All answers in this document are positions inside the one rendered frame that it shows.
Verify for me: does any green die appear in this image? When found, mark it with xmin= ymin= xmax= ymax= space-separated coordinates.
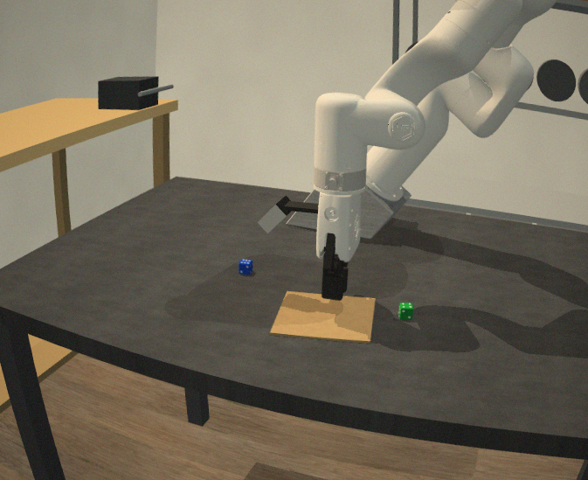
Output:
xmin=398 ymin=303 xmax=413 ymax=320

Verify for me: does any tan flat mat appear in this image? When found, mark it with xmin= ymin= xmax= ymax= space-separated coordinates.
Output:
xmin=270 ymin=291 xmax=376 ymax=344

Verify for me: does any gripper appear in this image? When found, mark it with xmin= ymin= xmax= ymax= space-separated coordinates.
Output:
xmin=314 ymin=185 xmax=365 ymax=301

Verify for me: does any blue die with white pips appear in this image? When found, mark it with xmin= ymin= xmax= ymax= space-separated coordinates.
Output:
xmin=239 ymin=259 xmax=252 ymax=275

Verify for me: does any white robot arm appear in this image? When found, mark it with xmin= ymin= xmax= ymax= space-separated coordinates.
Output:
xmin=314 ymin=0 xmax=557 ymax=201

